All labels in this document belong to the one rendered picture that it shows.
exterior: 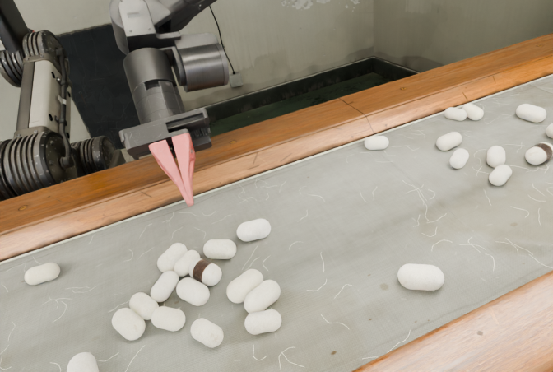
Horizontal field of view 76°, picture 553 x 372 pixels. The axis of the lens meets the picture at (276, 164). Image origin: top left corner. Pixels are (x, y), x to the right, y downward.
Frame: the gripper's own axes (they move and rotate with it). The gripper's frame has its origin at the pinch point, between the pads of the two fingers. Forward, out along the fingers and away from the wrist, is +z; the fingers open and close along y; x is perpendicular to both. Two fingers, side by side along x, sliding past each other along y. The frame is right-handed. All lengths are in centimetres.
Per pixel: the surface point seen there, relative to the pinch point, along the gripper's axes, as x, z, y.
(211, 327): -8.5, 13.7, -1.0
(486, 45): 98, -54, 160
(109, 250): 3.8, 2.1, -10.6
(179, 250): -1.7, 5.7, -2.4
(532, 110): -0.6, 3.7, 48.9
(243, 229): -2.3, 5.9, 4.6
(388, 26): 151, -113, 157
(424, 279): -11.2, 16.5, 17.2
